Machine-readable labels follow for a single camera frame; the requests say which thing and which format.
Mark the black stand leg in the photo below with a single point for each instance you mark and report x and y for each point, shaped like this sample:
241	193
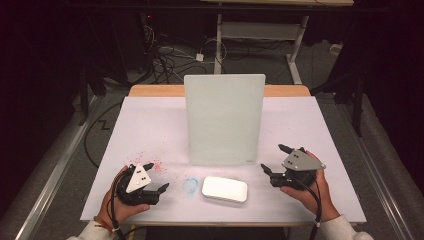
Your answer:
358	106
83	100

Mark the white whiteboard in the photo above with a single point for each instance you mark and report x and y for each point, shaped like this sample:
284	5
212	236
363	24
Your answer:
223	126

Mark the person's right hand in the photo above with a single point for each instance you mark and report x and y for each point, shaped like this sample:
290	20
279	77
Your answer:
316	196

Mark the person's left hand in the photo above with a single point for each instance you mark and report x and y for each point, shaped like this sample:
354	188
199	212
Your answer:
125	210

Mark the white table sheet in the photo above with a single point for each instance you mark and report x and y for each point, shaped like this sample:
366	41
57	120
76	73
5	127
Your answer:
160	133

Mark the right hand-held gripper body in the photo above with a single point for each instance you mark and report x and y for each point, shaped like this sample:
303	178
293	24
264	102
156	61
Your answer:
301	161

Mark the metal floor rail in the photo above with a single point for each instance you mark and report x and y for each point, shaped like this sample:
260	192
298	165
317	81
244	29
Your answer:
60	173
376	173

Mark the white whiteboard eraser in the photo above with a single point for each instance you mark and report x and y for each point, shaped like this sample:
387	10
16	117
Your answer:
224	189

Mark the white metal desk frame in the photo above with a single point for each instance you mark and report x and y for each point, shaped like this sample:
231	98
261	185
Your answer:
260	30

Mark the wooden table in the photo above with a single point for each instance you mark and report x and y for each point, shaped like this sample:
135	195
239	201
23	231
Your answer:
153	90

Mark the small white power adapter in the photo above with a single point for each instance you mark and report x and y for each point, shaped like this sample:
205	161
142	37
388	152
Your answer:
199	57

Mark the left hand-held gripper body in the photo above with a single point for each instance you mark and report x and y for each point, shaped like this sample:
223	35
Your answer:
138	180

